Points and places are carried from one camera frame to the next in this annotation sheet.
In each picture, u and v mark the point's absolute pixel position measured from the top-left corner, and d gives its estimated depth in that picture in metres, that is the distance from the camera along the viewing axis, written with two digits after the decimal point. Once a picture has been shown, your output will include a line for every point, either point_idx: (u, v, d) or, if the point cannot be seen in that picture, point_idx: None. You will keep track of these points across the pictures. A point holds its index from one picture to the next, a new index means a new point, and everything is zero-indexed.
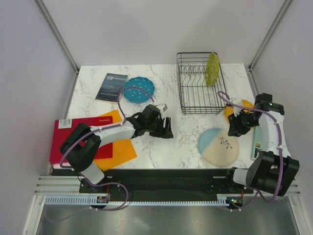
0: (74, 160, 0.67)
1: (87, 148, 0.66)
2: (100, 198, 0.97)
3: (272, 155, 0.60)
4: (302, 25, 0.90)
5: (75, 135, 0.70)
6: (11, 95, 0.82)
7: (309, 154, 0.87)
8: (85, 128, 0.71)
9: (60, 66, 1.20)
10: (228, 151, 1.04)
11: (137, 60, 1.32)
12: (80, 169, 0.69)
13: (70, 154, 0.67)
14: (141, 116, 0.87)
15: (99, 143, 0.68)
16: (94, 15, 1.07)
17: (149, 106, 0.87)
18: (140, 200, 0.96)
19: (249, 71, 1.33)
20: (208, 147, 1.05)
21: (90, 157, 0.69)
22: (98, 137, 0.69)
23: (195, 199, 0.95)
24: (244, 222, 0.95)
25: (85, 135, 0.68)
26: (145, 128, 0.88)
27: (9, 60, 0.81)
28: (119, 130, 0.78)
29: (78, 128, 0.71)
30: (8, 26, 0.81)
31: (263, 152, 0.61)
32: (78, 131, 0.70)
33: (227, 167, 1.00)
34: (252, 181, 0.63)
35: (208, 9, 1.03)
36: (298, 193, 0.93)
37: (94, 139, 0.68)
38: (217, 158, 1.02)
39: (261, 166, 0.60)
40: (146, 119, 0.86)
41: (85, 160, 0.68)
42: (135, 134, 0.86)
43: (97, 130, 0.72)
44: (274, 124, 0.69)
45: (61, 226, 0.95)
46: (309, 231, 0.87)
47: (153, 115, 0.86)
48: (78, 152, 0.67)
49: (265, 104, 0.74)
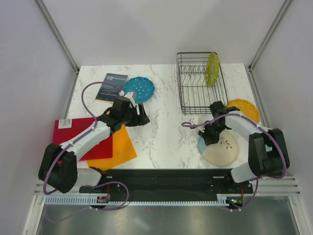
0: (57, 183, 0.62)
1: (66, 166, 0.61)
2: (100, 198, 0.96)
3: (258, 135, 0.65)
4: (302, 25, 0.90)
5: (48, 159, 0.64)
6: (10, 95, 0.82)
7: (309, 155, 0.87)
8: (55, 149, 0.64)
9: (60, 66, 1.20)
10: (229, 151, 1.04)
11: (137, 60, 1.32)
12: (66, 189, 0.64)
13: (51, 177, 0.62)
14: (112, 109, 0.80)
15: (75, 157, 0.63)
16: (95, 15, 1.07)
17: (118, 98, 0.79)
18: (140, 200, 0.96)
19: (249, 71, 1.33)
20: (208, 147, 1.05)
21: (73, 174, 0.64)
22: (72, 152, 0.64)
23: (195, 199, 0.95)
24: (243, 222, 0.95)
25: (59, 155, 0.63)
26: (120, 121, 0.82)
27: (8, 60, 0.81)
28: (92, 136, 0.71)
29: (47, 151, 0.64)
30: (8, 26, 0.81)
31: (251, 135, 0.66)
32: (50, 154, 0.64)
33: (227, 167, 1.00)
34: (261, 171, 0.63)
35: (208, 9, 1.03)
36: (298, 193, 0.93)
37: (69, 155, 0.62)
38: (218, 158, 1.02)
39: (257, 147, 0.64)
40: (119, 112, 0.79)
41: (69, 178, 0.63)
42: (112, 130, 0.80)
43: (68, 146, 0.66)
44: (239, 117, 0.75)
45: (61, 226, 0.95)
46: (309, 231, 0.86)
47: (125, 105, 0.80)
48: (57, 174, 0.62)
49: (223, 111, 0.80)
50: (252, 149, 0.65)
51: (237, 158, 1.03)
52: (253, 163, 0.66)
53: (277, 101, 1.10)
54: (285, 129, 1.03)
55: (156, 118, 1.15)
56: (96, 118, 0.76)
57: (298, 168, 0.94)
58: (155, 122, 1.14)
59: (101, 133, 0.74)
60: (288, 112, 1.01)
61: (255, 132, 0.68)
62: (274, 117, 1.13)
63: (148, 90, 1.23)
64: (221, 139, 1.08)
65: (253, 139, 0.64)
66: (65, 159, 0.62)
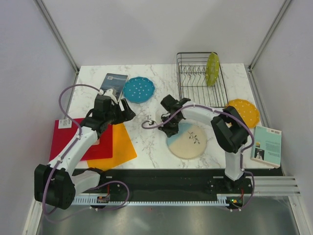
0: (57, 202, 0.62)
1: (61, 185, 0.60)
2: (100, 198, 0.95)
3: (217, 117, 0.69)
4: (302, 25, 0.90)
5: (39, 181, 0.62)
6: (11, 95, 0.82)
7: (309, 154, 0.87)
8: (45, 170, 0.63)
9: (60, 66, 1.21)
10: (196, 146, 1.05)
11: (137, 60, 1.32)
12: (68, 204, 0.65)
13: (49, 197, 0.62)
14: (95, 110, 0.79)
15: (67, 173, 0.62)
16: (94, 16, 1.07)
17: (98, 98, 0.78)
18: (140, 200, 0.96)
19: (249, 71, 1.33)
20: (176, 141, 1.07)
21: (70, 189, 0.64)
22: (63, 170, 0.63)
23: (195, 199, 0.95)
24: (243, 222, 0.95)
25: (51, 176, 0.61)
26: (105, 121, 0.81)
27: (9, 60, 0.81)
28: (79, 146, 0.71)
29: (36, 174, 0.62)
30: (9, 26, 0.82)
31: (212, 120, 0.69)
32: (40, 176, 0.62)
33: (177, 158, 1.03)
34: (231, 146, 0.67)
35: (208, 9, 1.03)
36: (298, 193, 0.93)
37: (62, 174, 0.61)
38: (185, 152, 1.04)
39: (221, 128, 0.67)
40: (101, 112, 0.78)
41: (67, 195, 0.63)
42: (99, 132, 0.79)
43: (57, 163, 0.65)
44: (194, 107, 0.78)
45: (61, 226, 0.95)
46: (309, 231, 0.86)
47: (107, 104, 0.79)
48: (55, 193, 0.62)
49: (176, 106, 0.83)
50: (217, 131, 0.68)
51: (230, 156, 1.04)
52: (224, 144, 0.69)
53: (276, 101, 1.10)
54: (285, 129, 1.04)
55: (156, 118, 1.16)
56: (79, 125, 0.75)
57: (298, 168, 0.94)
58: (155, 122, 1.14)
59: (89, 138, 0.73)
60: (288, 112, 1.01)
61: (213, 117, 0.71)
62: (274, 117, 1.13)
63: (148, 90, 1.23)
64: (194, 138, 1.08)
65: (214, 123, 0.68)
66: (57, 178, 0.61)
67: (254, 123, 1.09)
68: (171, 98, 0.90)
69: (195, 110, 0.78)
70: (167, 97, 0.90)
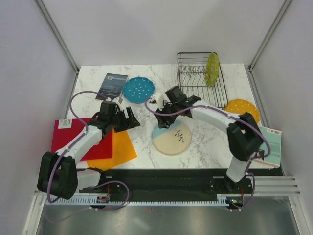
0: (59, 191, 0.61)
1: (66, 171, 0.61)
2: (100, 198, 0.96)
3: (234, 125, 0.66)
4: (302, 25, 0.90)
5: (46, 168, 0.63)
6: (10, 95, 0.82)
7: (309, 154, 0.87)
8: (52, 156, 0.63)
9: (60, 65, 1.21)
10: (180, 143, 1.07)
11: (137, 60, 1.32)
12: (69, 195, 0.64)
13: (53, 186, 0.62)
14: (100, 113, 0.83)
15: (74, 161, 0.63)
16: (94, 15, 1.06)
17: (103, 103, 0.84)
18: (140, 200, 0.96)
19: (249, 71, 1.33)
20: (161, 136, 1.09)
21: (73, 178, 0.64)
22: (70, 157, 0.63)
23: (195, 199, 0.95)
24: (243, 221, 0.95)
25: (57, 161, 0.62)
26: (110, 123, 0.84)
27: (9, 60, 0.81)
28: (86, 140, 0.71)
29: (43, 160, 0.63)
30: (8, 26, 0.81)
31: (228, 128, 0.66)
32: (47, 163, 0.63)
33: (159, 152, 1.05)
34: (245, 154, 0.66)
35: (208, 9, 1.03)
36: (298, 193, 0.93)
37: (68, 160, 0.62)
38: (166, 147, 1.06)
39: (237, 137, 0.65)
40: (107, 115, 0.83)
41: (71, 184, 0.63)
42: (103, 133, 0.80)
43: (65, 152, 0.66)
44: (207, 108, 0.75)
45: (61, 226, 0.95)
46: (309, 231, 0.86)
47: (112, 108, 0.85)
48: (59, 181, 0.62)
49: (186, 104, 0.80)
50: (233, 139, 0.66)
51: (231, 157, 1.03)
52: (236, 151, 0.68)
53: (276, 101, 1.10)
54: (285, 129, 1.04)
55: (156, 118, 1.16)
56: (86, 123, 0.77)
57: (298, 168, 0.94)
58: (155, 122, 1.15)
59: (94, 135, 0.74)
60: (288, 112, 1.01)
61: (229, 124, 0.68)
62: (274, 116, 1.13)
63: (148, 90, 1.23)
64: (180, 137, 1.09)
65: (231, 131, 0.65)
66: (63, 164, 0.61)
67: None
68: (183, 93, 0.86)
69: (209, 113, 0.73)
70: (177, 89, 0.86)
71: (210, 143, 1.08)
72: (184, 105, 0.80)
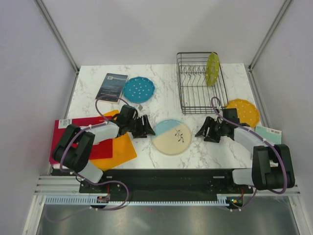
0: (72, 160, 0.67)
1: (85, 143, 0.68)
2: (100, 198, 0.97)
3: (264, 149, 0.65)
4: (302, 25, 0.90)
5: (67, 136, 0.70)
6: (10, 95, 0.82)
7: (309, 154, 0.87)
8: (75, 128, 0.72)
9: (60, 66, 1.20)
10: (180, 144, 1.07)
11: (137, 60, 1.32)
12: (78, 169, 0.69)
13: (67, 155, 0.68)
14: (120, 116, 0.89)
15: (93, 137, 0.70)
16: (94, 15, 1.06)
17: (125, 106, 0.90)
18: (140, 200, 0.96)
19: (249, 71, 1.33)
20: (160, 136, 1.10)
21: (87, 153, 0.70)
22: (90, 132, 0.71)
23: (195, 199, 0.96)
24: (243, 222, 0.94)
25: (78, 133, 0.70)
26: (126, 126, 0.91)
27: (8, 60, 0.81)
28: (105, 129, 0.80)
29: (67, 129, 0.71)
30: (8, 26, 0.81)
31: (255, 147, 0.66)
32: (70, 133, 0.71)
33: (157, 151, 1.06)
34: (263, 185, 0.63)
35: (208, 9, 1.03)
36: (298, 193, 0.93)
37: (88, 134, 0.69)
38: (166, 147, 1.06)
39: (261, 161, 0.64)
40: (126, 118, 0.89)
41: (84, 157, 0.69)
42: (118, 133, 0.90)
43: (87, 129, 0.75)
44: (248, 132, 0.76)
45: (61, 226, 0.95)
46: (309, 231, 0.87)
47: (131, 112, 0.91)
48: (74, 152, 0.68)
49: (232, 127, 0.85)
50: (256, 161, 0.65)
51: (231, 157, 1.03)
52: (255, 175, 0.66)
53: (276, 101, 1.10)
54: (285, 129, 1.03)
55: (156, 118, 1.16)
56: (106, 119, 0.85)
57: (298, 168, 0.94)
58: (155, 122, 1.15)
59: (111, 128, 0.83)
60: (288, 112, 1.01)
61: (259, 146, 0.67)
62: (274, 116, 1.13)
63: (148, 90, 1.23)
64: (180, 137, 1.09)
65: (257, 151, 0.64)
66: (84, 136, 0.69)
67: (254, 123, 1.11)
68: (237, 117, 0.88)
69: (246, 134, 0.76)
70: (234, 111, 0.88)
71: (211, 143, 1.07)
72: (232, 127, 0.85)
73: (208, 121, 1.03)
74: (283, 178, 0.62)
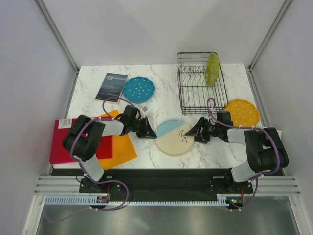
0: (83, 148, 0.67)
1: (96, 131, 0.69)
2: (100, 198, 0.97)
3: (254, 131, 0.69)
4: (302, 25, 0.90)
5: (77, 125, 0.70)
6: (11, 95, 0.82)
7: (309, 154, 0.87)
8: (86, 118, 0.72)
9: (60, 66, 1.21)
10: (183, 144, 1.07)
11: (137, 61, 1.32)
12: (88, 157, 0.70)
13: (77, 144, 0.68)
14: (124, 115, 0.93)
15: (103, 127, 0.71)
16: (94, 15, 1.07)
17: (128, 106, 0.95)
18: (140, 200, 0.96)
19: (249, 71, 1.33)
20: (163, 136, 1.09)
21: (97, 143, 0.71)
22: (100, 123, 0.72)
23: (195, 199, 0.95)
24: (244, 222, 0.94)
25: (89, 123, 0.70)
26: (130, 125, 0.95)
27: (9, 60, 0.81)
28: (111, 124, 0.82)
29: (78, 119, 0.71)
30: (8, 26, 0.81)
31: (245, 131, 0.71)
32: (80, 122, 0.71)
33: (160, 151, 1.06)
34: (258, 166, 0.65)
35: (208, 9, 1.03)
36: (298, 193, 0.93)
37: (99, 124, 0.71)
38: (168, 147, 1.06)
39: (252, 142, 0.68)
40: (129, 117, 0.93)
41: (94, 146, 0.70)
42: (123, 132, 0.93)
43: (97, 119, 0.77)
44: (239, 129, 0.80)
45: (61, 226, 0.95)
46: (309, 231, 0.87)
47: (134, 112, 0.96)
48: (84, 141, 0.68)
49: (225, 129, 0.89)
50: (248, 143, 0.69)
51: (231, 157, 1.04)
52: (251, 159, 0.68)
53: (277, 101, 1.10)
54: (285, 129, 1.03)
55: (156, 118, 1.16)
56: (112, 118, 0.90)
57: (299, 168, 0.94)
58: (155, 123, 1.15)
59: (117, 125, 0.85)
60: (288, 112, 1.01)
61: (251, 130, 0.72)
62: (274, 116, 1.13)
63: (148, 90, 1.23)
64: (183, 137, 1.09)
65: (248, 133, 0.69)
66: (95, 126, 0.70)
67: (254, 123, 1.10)
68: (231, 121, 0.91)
69: (238, 131, 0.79)
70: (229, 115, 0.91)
71: (210, 142, 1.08)
72: (224, 129, 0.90)
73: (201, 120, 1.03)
74: (277, 156, 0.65)
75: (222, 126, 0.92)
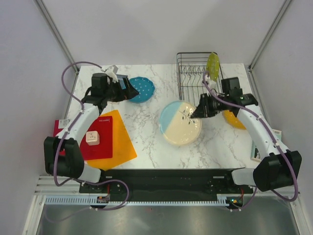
0: (69, 170, 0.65)
1: (71, 152, 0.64)
2: (100, 198, 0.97)
3: (277, 160, 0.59)
4: (302, 25, 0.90)
5: (49, 152, 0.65)
6: (11, 95, 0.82)
7: (308, 154, 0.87)
8: (53, 140, 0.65)
9: (60, 66, 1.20)
10: (189, 127, 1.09)
11: (137, 60, 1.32)
12: (78, 174, 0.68)
13: (61, 169, 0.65)
14: (93, 88, 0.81)
15: (76, 142, 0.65)
16: (94, 15, 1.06)
17: (94, 76, 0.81)
18: (139, 200, 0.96)
19: (249, 71, 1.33)
20: (170, 125, 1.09)
21: (79, 157, 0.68)
22: (71, 139, 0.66)
23: (195, 199, 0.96)
24: (244, 222, 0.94)
25: (60, 145, 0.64)
26: (105, 97, 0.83)
27: (9, 60, 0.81)
28: (85, 119, 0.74)
29: (45, 146, 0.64)
30: (8, 26, 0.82)
31: (266, 158, 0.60)
32: (49, 147, 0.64)
33: (160, 151, 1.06)
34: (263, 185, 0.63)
35: (208, 9, 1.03)
36: (298, 193, 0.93)
37: (70, 142, 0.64)
38: (175, 136, 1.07)
39: (270, 171, 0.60)
40: (100, 89, 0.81)
41: (77, 164, 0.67)
42: (100, 108, 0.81)
43: (66, 134, 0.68)
44: (257, 120, 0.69)
45: (62, 226, 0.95)
46: (309, 231, 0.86)
47: (103, 81, 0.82)
48: (65, 163, 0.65)
49: (235, 98, 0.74)
50: (265, 171, 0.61)
51: (231, 157, 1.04)
52: (260, 176, 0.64)
53: (277, 101, 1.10)
54: (285, 129, 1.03)
55: (156, 118, 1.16)
56: (81, 101, 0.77)
57: (299, 168, 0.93)
58: (155, 122, 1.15)
59: (91, 113, 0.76)
60: (288, 112, 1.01)
61: (271, 153, 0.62)
62: (274, 116, 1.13)
63: (148, 90, 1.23)
64: (188, 118, 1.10)
65: (269, 167, 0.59)
66: (67, 147, 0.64)
67: None
68: (239, 88, 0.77)
69: (257, 126, 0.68)
70: (236, 81, 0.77)
71: (210, 143, 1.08)
72: (236, 100, 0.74)
73: (203, 99, 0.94)
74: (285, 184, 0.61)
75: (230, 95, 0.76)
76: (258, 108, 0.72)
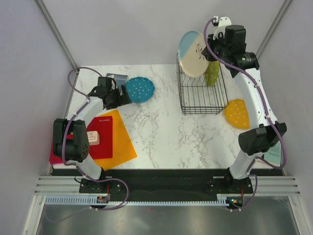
0: (76, 152, 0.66)
1: (80, 131, 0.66)
2: (100, 198, 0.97)
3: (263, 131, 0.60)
4: (302, 25, 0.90)
5: (58, 131, 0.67)
6: (11, 95, 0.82)
7: (309, 154, 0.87)
8: (63, 121, 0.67)
9: (60, 66, 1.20)
10: (201, 60, 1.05)
11: (137, 60, 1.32)
12: (84, 157, 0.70)
13: (68, 150, 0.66)
14: (99, 87, 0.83)
15: (84, 123, 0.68)
16: (94, 15, 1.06)
17: (100, 77, 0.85)
18: (139, 200, 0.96)
19: None
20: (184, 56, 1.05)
21: (85, 140, 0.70)
22: (80, 120, 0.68)
23: (195, 199, 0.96)
24: (244, 222, 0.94)
25: (69, 125, 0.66)
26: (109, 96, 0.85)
27: (9, 60, 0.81)
28: (92, 106, 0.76)
29: (55, 126, 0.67)
30: (9, 26, 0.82)
31: (254, 129, 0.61)
32: (59, 127, 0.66)
33: (160, 151, 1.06)
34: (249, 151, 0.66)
35: (208, 9, 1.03)
36: (298, 193, 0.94)
37: (79, 123, 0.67)
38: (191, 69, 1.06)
39: (256, 141, 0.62)
40: (105, 87, 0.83)
41: (83, 145, 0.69)
42: (104, 104, 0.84)
43: (74, 117, 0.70)
44: (255, 88, 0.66)
45: (61, 226, 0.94)
46: (310, 231, 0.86)
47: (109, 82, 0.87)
48: (73, 144, 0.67)
49: (236, 58, 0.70)
50: (252, 140, 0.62)
51: (231, 157, 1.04)
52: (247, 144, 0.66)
53: (277, 101, 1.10)
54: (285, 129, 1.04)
55: (156, 118, 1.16)
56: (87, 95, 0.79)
57: (299, 168, 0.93)
58: (156, 123, 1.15)
59: (97, 104, 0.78)
60: (288, 112, 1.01)
61: (261, 124, 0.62)
62: None
63: (148, 90, 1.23)
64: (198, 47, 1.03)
65: (256, 135, 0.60)
66: (77, 127, 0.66)
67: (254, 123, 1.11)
68: (244, 42, 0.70)
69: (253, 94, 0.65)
70: (243, 35, 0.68)
71: (210, 143, 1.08)
72: (236, 59, 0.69)
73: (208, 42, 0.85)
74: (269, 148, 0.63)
75: (232, 49, 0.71)
76: (258, 72, 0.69)
